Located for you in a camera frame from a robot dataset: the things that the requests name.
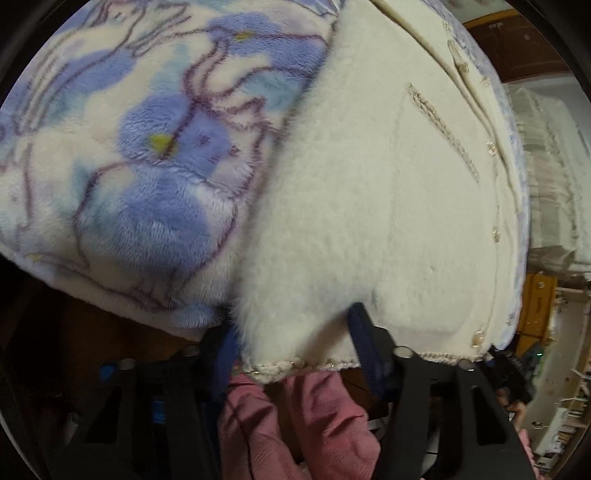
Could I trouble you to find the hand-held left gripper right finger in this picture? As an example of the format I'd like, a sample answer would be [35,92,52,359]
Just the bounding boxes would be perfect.
[347,302,536,480]

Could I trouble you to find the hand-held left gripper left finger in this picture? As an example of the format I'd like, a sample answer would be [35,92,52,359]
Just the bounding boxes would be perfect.
[55,323,241,480]

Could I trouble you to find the white fluffy cardigan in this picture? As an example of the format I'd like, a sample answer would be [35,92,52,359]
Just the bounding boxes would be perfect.
[231,0,532,386]

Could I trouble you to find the person's right forearm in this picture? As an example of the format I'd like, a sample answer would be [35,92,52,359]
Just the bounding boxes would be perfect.
[517,429,539,472]

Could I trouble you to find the person's right hand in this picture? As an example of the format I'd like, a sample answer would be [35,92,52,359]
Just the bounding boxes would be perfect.
[505,401,528,428]

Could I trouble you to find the cluttered white shelf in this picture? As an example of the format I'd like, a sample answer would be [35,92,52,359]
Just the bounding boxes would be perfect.
[526,277,591,476]

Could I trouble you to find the wooden drawer cabinet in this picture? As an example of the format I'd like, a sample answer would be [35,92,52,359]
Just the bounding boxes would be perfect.
[515,272,559,352]

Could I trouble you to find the person's pink pants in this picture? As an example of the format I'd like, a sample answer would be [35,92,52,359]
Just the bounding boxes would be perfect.
[217,369,393,480]

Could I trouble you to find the purple cat print blanket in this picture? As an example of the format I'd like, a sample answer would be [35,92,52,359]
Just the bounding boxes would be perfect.
[0,0,532,352]

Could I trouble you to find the brown wooden door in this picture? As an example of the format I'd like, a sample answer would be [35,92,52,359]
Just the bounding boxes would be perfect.
[462,9,573,84]

